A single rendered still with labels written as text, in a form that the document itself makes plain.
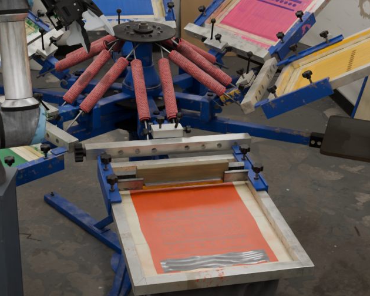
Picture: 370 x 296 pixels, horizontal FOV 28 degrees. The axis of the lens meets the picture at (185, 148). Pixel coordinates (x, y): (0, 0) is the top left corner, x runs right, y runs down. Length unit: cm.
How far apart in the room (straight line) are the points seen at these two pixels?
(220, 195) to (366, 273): 155
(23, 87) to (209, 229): 82
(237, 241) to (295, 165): 262
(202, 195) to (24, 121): 82
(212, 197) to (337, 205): 203
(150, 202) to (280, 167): 244
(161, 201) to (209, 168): 23
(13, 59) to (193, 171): 87
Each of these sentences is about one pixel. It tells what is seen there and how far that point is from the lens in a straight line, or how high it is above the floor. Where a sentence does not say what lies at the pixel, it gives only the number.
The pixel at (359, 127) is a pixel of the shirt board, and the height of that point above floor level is 95.
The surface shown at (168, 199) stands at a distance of 276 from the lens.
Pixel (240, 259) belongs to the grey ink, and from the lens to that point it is 245.
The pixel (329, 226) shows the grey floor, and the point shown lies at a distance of 450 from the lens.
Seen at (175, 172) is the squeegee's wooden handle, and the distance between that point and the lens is 278.
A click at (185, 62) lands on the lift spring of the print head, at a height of 121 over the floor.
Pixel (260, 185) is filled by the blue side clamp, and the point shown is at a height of 100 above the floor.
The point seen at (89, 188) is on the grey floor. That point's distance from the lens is 472.
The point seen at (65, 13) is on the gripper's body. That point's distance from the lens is 181.
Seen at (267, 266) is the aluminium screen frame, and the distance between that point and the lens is 238.
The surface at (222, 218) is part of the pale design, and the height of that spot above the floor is 96.
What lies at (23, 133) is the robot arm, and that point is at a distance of 231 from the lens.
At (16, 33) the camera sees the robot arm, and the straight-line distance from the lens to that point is 230.
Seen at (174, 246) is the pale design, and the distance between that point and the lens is 250.
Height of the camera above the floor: 238
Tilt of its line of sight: 27 degrees down
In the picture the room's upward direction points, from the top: 3 degrees clockwise
